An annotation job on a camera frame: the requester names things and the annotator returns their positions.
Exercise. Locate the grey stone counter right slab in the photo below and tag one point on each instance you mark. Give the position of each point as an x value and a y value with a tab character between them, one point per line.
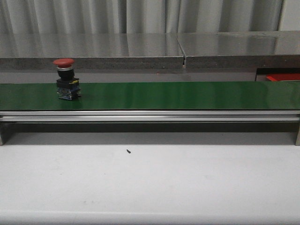
249	49

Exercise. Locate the grey stone counter slab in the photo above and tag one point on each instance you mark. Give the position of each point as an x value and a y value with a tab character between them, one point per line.
90	51
249	49

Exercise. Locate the green conveyor belt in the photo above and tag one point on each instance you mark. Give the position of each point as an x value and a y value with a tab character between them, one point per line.
155	96

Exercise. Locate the grey stone counter left slab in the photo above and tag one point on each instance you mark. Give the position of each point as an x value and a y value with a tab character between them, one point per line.
90	51

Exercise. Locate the red plastic bin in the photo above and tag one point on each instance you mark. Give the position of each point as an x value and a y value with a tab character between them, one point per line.
284	77

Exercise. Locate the right conveyor support leg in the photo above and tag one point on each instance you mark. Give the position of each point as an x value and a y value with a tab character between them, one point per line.
295	130

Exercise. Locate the grey pleated curtain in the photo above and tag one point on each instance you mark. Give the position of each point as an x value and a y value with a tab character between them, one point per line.
138	16

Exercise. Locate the aluminium conveyor frame rail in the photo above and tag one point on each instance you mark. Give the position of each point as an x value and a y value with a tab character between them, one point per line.
152	116

